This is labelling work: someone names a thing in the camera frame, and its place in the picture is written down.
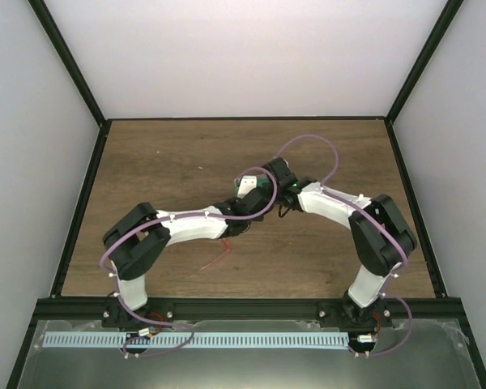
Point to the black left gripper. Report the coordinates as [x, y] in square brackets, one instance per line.
[257, 219]

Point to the red transparent sunglasses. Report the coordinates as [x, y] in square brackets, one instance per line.
[227, 250]

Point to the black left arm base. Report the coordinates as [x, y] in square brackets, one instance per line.
[118, 317]

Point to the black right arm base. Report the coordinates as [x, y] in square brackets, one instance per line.
[346, 315]

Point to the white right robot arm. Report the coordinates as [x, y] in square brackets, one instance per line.
[382, 237]

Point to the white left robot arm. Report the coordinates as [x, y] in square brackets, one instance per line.
[143, 233]

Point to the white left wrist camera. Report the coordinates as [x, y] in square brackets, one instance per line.
[246, 184]

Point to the light blue slotted cable duct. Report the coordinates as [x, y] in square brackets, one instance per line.
[164, 340]

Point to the black aluminium frame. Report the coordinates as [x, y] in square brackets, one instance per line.
[56, 306]

